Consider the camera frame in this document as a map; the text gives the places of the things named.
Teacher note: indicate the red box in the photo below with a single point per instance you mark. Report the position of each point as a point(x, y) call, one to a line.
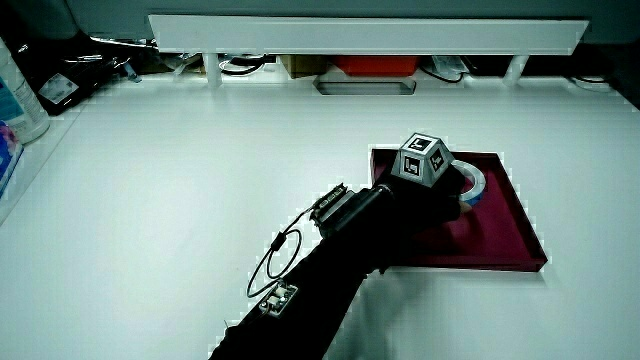
point(375, 65)

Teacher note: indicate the blue tape roll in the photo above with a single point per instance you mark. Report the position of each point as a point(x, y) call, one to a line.
point(478, 181)

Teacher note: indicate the blue patterned packet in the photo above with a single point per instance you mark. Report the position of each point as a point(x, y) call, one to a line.
point(7, 160)

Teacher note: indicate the white plastic bottle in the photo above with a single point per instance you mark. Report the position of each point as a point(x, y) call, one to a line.
point(27, 112)

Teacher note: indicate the black wrist sensor module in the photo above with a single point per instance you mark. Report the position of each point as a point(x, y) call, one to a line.
point(340, 207)

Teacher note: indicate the person's left hand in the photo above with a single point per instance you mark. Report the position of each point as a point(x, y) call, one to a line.
point(425, 205)

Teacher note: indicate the white desk shelf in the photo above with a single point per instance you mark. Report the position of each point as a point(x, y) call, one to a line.
point(350, 35)

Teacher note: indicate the dark red tray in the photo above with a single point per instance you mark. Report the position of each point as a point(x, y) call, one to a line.
point(492, 235)

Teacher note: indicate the small white connector board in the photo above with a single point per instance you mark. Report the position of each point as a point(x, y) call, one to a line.
point(278, 299)

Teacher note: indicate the brown cardboard box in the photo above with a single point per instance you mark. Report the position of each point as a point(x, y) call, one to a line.
point(302, 65)

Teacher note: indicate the black bag with white label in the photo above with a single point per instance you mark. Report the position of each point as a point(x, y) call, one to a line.
point(75, 65)

